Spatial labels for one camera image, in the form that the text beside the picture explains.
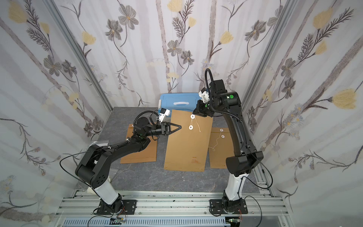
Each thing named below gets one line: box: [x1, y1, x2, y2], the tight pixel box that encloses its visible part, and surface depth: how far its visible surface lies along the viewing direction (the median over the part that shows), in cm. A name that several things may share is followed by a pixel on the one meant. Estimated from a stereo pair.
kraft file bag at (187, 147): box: [164, 109, 214, 173], surface depth 76 cm
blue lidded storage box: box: [157, 92, 202, 117], surface depth 104 cm
